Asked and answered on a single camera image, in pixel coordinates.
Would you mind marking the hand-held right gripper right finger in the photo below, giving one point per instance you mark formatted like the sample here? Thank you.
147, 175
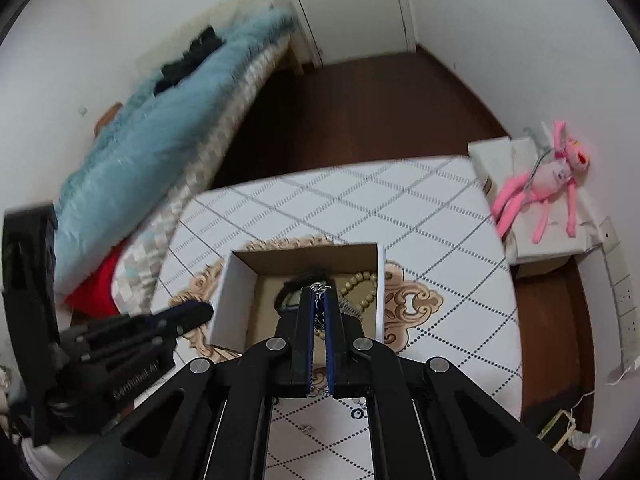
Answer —
330, 350

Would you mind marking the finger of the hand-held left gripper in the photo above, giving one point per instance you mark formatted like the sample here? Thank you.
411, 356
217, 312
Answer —
135, 352
187, 314

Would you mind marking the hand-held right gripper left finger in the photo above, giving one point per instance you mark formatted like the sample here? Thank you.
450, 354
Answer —
308, 340

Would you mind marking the white cardboard jewelry box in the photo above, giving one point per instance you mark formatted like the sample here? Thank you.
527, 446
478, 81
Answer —
235, 305

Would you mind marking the small silver jewelry piece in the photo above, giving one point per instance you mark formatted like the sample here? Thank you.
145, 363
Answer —
306, 428

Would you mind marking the red cloth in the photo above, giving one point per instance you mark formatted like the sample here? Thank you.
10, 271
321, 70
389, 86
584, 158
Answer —
97, 287

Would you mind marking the white diamond-patterned tablecloth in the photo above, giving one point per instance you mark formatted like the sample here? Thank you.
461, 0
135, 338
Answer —
350, 200

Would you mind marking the blue fluffy blanket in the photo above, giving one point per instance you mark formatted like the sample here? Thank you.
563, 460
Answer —
150, 150

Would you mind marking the wooden headboard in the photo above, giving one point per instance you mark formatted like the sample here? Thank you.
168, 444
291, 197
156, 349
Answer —
105, 120

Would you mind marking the large white storage box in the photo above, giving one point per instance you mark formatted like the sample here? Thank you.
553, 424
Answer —
550, 245

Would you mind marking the small white cardboard box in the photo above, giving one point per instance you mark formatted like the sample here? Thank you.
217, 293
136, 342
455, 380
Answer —
492, 165

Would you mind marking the black clothing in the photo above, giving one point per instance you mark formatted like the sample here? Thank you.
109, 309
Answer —
187, 60

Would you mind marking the pink plush toy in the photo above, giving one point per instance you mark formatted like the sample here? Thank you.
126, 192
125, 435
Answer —
552, 175

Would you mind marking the white power strip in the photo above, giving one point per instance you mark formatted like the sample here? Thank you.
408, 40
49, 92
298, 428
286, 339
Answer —
625, 300

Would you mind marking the white door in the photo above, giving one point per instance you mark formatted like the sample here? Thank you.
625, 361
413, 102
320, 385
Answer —
350, 5

